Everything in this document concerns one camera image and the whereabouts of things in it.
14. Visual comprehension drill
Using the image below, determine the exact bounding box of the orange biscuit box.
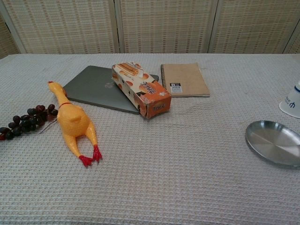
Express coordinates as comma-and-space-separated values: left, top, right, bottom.
111, 62, 173, 120

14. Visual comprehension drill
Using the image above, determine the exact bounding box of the dark artificial grape bunch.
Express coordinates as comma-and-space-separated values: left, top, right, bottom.
0, 104, 59, 142

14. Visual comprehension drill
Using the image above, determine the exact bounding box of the round metal plate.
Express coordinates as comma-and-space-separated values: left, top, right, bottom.
245, 120, 300, 170

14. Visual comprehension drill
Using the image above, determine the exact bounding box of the woven folding screen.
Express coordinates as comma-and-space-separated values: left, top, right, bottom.
0, 0, 300, 60

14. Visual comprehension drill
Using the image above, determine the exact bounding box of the grey closed laptop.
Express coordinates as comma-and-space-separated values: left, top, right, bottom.
62, 65, 160, 115

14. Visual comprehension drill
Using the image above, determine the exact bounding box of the brown spiral notebook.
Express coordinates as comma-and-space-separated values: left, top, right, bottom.
160, 62, 211, 98

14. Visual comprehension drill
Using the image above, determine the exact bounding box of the small white paper cup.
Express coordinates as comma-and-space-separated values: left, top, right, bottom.
278, 81, 300, 119

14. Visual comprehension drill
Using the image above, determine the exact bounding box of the grey waffle tablecloth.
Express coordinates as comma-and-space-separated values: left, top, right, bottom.
0, 53, 300, 225

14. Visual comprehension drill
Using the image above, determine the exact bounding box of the yellow rubber chicken toy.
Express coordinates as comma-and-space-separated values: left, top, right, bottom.
47, 81, 103, 167

